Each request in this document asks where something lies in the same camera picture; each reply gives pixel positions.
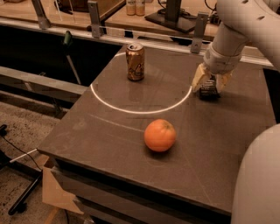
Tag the black monitor stand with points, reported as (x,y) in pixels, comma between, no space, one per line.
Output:
(170,17)

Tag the black rxbar chocolate bar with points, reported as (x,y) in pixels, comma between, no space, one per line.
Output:
(208,90)

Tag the two beige bottles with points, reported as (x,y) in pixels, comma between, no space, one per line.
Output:
(135,7)

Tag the metal rail bracket middle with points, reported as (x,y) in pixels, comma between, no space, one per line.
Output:
(94,18)

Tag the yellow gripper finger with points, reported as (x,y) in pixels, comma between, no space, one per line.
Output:
(200,77)
(222,80)

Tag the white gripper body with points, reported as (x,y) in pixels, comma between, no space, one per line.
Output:
(220,63)

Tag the metal rail bracket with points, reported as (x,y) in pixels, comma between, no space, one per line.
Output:
(43,21)
(94,18)
(199,30)

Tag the metal rail bracket left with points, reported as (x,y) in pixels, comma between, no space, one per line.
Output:
(43,21)

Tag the metal rail bracket right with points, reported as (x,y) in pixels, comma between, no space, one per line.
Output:
(199,30)

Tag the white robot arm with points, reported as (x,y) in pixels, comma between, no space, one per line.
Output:
(257,189)

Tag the orange fruit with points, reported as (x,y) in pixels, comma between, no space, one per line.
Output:
(160,135)

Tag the cardboard piece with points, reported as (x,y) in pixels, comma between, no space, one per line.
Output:
(54,195)

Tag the black power strip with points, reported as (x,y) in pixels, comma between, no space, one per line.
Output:
(215,20)

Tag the gold soda can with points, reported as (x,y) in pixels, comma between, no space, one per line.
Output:
(135,61)

